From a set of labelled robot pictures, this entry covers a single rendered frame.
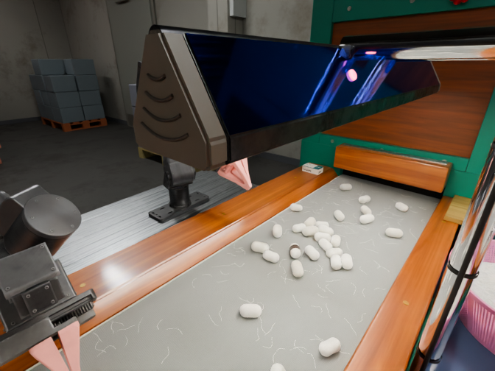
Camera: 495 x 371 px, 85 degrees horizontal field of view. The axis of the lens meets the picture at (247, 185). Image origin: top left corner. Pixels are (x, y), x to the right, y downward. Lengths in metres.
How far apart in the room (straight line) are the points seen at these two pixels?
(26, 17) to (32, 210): 7.29
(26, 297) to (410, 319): 0.46
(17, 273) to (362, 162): 0.81
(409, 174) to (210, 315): 0.63
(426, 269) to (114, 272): 0.54
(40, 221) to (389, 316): 0.46
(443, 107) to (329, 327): 0.64
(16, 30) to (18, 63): 0.60
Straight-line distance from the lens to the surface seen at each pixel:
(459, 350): 0.61
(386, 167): 0.87
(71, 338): 0.40
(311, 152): 1.03
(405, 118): 0.91
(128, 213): 0.93
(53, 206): 0.38
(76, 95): 5.98
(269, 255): 0.55
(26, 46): 7.53
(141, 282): 0.52
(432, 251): 0.65
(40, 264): 0.34
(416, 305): 0.51
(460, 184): 0.91
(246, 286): 0.51
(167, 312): 0.49
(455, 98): 0.89
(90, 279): 0.55
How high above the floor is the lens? 1.09
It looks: 24 degrees down
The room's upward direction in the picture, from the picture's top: straight up
